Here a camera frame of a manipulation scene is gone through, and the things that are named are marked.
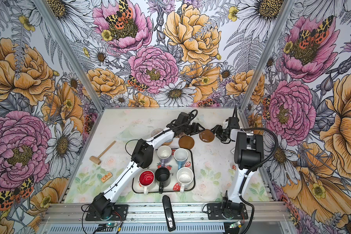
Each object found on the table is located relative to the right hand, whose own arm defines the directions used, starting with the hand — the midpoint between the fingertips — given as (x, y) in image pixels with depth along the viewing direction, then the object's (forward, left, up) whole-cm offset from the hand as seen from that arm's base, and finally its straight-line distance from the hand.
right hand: (212, 134), depth 102 cm
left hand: (+2, +7, 0) cm, 7 cm away
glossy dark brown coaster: (+1, +4, -3) cm, 5 cm away
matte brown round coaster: (-4, +18, -2) cm, 19 cm away
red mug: (-29, +42, 0) cm, 51 cm away
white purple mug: (-14, +33, +1) cm, 36 cm away
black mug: (-27, +34, 0) cm, 43 cm away
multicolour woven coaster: (+4, +40, -1) cm, 40 cm away
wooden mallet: (-16, +74, -1) cm, 76 cm away
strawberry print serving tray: (-27, +27, +7) cm, 39 cm away
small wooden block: (-27, +66, -1) cm, 71 cm away
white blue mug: (-16, +23, +2) cm, 28 cm away
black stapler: (-46, +29, +2) cm, 55 cm away
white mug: (-28, +21, -2) cm, 35 cm away
